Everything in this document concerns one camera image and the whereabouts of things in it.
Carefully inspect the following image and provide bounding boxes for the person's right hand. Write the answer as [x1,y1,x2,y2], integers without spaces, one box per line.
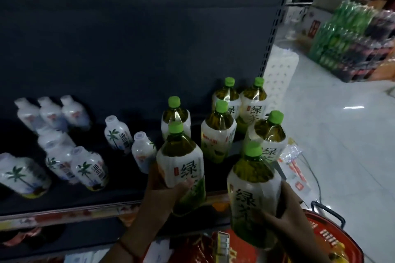
[260,181,325,261]

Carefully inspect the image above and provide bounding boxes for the beaded wrist bracelet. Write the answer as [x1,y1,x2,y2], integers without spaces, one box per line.
[116,238,142,262]

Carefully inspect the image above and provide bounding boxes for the person's left forearm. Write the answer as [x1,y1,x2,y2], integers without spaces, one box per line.
[98,241,142,263]

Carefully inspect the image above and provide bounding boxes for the red plastic snack bag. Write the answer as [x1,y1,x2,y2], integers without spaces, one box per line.
[176,230,263,263]

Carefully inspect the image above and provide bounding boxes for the person's left hand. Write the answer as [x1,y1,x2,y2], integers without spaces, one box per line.
[118,162,196,258]

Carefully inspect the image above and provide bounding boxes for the shrink-wrapped bottle packs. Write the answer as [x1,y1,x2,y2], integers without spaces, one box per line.
[308,0,395,83]

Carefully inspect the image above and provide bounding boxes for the red shelf price strip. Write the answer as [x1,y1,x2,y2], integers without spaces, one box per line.
[0,191,235,231]

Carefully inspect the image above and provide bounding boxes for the dark grey metal shelf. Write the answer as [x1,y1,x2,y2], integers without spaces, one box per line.
[0,0,297,254]

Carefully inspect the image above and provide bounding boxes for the red shopping basket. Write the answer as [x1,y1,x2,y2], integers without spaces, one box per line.
[304,201,365,263]

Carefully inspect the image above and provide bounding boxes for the yellow trimmed card pack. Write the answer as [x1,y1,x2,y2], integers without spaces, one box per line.
[216,230,231,263]

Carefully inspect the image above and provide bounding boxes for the white bottle yellow base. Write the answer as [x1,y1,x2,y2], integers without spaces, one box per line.
[60,95,92,131]
[37,96,68,132]
[131,131,158,175]
[14,97,42,132]

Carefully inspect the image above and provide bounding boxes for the white perforated end panel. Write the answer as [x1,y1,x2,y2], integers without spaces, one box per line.
[262,41,300,112]

